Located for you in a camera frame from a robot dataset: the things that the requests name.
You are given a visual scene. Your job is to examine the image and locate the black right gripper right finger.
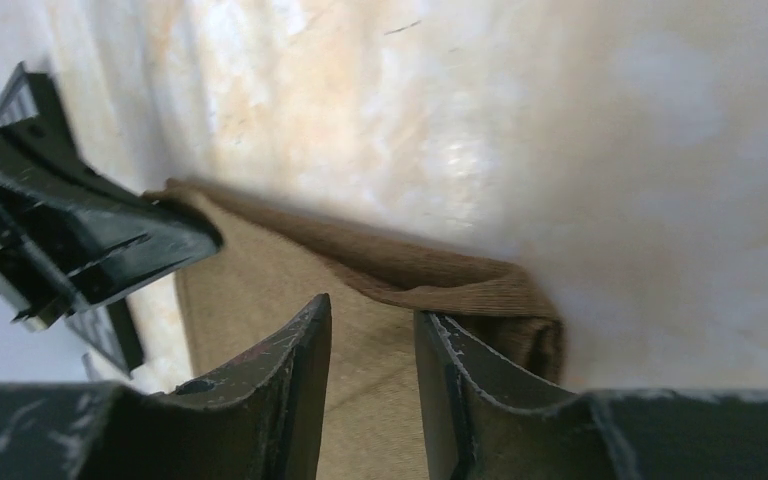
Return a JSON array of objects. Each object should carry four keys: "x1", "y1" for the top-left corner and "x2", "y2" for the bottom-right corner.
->
[{"x1": 414, "y1": 312, "x2": 768, "y2": 479}]

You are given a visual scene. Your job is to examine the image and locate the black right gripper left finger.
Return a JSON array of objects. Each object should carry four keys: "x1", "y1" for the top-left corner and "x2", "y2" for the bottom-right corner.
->
[{"x1": 0, "y1": 294, "x2": 332, "y2": 479}]

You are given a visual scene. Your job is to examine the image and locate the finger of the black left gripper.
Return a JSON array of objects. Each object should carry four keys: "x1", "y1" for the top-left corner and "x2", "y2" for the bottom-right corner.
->
[{"x1": 0, "y1": 129, "x2": 222, "y2": 329}]

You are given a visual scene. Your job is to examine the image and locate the brown cloth napkin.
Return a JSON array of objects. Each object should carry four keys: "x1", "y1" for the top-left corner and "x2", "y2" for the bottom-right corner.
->
[{"x1": 154, "y1": 180, "x2": 566, "y2": 479}]

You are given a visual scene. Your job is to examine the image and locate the black white checkerboard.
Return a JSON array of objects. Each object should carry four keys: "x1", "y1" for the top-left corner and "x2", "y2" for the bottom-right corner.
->
[{"x1": 0, "y1": 61, "x2": 145, "y2": 380}]

